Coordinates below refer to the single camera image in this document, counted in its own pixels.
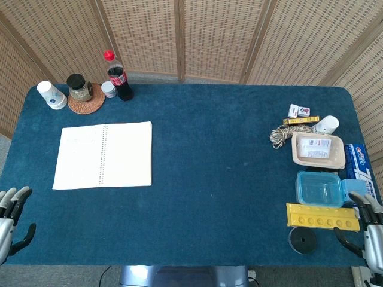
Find clear blue plastic container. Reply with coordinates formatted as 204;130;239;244
295;170;345;209

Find cola bottle with red cap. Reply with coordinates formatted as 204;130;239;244
104;50;135;102

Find white labelled packet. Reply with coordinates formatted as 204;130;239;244
297;136;333;160

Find blue velvet tablecloth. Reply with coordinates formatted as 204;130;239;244
0;83;383;267

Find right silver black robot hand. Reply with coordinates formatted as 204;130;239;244
333;191;383;271

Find glass jar with black lid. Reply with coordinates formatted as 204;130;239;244
66;73;93;103

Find woven bamboo screen panel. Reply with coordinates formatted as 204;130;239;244
0;17;41;140
247;0;383;88
95;0;182;82
0;0;119;86
327;29;383;164
178;0;272;85

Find black tape roll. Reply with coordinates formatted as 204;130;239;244
288;226;318;255

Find white spiral notebook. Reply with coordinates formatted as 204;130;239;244
52;121;153;191

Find blue toothpaste box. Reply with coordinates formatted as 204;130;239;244
344;143;376;198

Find single white paper cup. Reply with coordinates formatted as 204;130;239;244
312;115;340;135

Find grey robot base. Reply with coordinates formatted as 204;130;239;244
118;265;251;287

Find black cable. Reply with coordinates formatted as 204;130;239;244
98;265;112;287

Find light blue plastic lid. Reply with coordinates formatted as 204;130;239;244
340;178;367;204

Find bundle of speckled rope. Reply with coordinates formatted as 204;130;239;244
269;124;315;149

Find small white plastic jar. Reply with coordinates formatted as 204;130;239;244
100;81;118;99

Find long yellow cardboard box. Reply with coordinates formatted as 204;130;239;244
282;115;320;126

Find round woven rattan coaster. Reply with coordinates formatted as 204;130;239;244
67;83;106;115

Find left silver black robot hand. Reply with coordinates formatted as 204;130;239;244
0;185;37;265

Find yellow dimpled mould tray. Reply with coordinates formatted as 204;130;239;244
285;203;361;233

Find beige plastic tray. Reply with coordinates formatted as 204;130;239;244
291;132;346;170

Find stacked white floral paper cups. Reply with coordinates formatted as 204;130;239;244
36;80;68;111

